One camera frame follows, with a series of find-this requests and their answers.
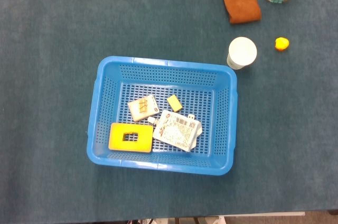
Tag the yellow rectangular frame with hole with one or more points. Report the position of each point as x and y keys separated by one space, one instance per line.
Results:
x=116 y=138

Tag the white printed spout pouch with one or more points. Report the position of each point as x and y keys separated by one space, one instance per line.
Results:
x=177 y=131

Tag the white paper cup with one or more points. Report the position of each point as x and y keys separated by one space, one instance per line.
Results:
x=241 y=51

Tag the small yellow sponge block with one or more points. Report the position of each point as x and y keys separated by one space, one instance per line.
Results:
x=174 y=102

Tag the yellow rubber duck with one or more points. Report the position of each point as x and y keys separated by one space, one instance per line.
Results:
x=281 y=43

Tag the blue perforated plastic basket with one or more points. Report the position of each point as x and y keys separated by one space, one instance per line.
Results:
x=163 y=76

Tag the teal felt table cover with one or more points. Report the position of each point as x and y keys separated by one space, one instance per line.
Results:
x=52 y=49

